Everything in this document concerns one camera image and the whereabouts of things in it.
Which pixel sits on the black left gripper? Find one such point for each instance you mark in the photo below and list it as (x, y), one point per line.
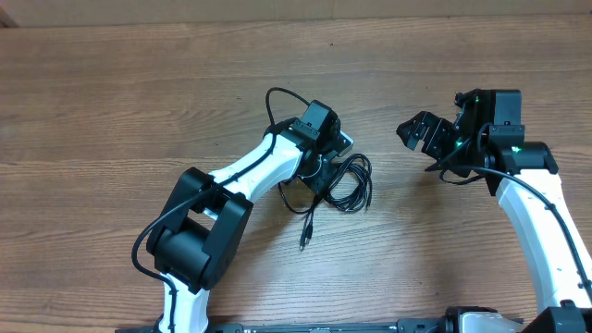
(325, 177)

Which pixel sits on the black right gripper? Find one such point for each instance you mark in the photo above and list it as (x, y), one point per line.
(438, 130)

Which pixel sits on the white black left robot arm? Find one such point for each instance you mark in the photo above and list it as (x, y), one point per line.
(197, 234)

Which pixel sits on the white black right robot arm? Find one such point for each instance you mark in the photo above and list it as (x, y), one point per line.
(487, 141)

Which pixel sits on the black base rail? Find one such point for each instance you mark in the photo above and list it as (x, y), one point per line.
(408, 325)

